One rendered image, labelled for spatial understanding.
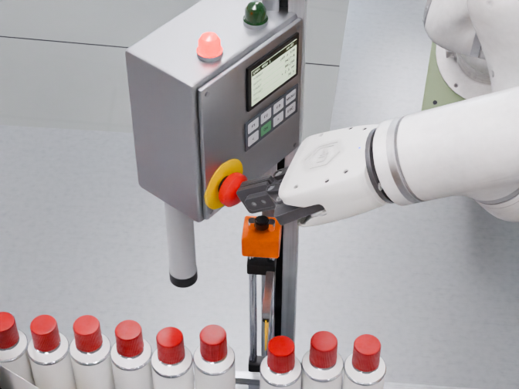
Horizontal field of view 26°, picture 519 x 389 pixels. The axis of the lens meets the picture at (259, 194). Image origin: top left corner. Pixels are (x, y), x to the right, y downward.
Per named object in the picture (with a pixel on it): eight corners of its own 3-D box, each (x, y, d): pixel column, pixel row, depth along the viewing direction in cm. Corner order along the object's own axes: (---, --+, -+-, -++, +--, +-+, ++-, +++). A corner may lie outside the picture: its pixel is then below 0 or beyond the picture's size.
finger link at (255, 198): (290, 174, 114) (236, 187, 117) (279, 194, 111) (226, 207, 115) (304, 197, 115) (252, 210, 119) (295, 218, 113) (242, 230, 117)
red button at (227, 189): (207, 177, 118) (228, 191, 116) (231, 159, 120) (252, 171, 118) (208, 204, 120) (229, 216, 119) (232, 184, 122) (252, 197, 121)
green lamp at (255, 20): (237, 23, 115) (237, 4, 113) (254, 11, 116) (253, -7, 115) (256, 32, 114) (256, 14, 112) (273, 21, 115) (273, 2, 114)
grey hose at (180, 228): (167, 286, 142) (157, 164, 128) (171, 265, 145) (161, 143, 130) (195, 289, 142) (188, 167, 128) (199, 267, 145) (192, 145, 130)
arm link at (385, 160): (409, 95, 108) (382, 102, 110) (386, 151, 102) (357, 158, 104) (446, 160, 112) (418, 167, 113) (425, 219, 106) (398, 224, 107)
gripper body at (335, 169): (393, 100, 110) (299, 126, 116) (366, 166, 103) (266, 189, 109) (426, 159, 113) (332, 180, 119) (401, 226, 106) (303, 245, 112)
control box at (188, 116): (137, 187, 125) (122, 49, 112) (236, 111, 134) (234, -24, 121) (204, 228, 120) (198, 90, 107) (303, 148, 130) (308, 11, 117)
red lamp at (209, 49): (191, 55, 111) (190, 35, 110) (208, 42, 113) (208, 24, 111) (211, 65, 110) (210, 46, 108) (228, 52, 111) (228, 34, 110)
